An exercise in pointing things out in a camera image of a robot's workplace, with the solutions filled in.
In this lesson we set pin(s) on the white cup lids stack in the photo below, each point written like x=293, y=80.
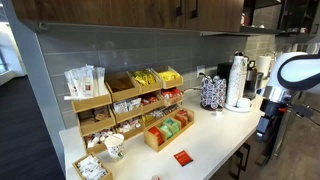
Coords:
x=243, y=102

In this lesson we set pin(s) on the small wooden box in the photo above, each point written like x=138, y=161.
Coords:
x=77, y=170

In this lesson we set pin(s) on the wooden compartment case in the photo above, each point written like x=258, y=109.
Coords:
x=166, y=142

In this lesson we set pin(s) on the orange sachets stack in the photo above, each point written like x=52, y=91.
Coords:
x=156, y=134
x=181, y=117

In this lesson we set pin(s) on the printed paper cup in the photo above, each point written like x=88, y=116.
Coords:
x=115, y=148

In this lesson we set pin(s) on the yellow sachets pile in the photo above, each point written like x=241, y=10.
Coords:
x=144, y=78
x=169, y=75

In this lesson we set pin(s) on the green sachets stack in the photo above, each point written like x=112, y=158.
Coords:
x=166, y=131
x=172, y=125

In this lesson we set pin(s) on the white sachets in rack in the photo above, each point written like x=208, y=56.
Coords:
x=126, y=105

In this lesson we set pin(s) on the round white tray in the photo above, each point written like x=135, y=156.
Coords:
x=238, y=109

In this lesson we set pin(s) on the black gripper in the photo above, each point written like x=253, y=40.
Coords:
x=270, y=108

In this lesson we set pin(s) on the dark open shelf unit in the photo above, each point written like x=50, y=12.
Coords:
x=283, y=16

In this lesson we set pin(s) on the red sachets pile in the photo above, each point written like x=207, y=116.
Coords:
x=171, y=92

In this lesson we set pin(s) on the tiered wooden organizer rack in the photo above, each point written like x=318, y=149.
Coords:
x=96, y=126

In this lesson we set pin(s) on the single green-lid coffee pod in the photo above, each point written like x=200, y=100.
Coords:
x=219, y=112

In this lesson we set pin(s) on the wooden upper cabinet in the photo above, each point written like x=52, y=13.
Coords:
x=100, y=13

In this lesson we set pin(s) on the orange sachet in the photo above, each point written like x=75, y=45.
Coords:
x=183, y=158

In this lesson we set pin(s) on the black coffee machine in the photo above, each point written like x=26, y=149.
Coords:
x=254, y=81

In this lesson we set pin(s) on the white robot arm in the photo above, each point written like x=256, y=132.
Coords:
x=293, y=71

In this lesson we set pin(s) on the tall paper cup stack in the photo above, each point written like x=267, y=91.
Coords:
x=235, y=80
x=246, y=71

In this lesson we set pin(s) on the white paper towel roll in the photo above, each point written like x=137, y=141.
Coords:
x=264, y=65

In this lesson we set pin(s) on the creamer cups pile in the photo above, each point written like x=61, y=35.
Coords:
x=96, y=137

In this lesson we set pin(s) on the white sachets pile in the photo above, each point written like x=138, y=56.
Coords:
x=90, y=168

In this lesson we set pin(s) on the wrapped stir sticks bundle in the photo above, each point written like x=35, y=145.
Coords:
x=85, y=81

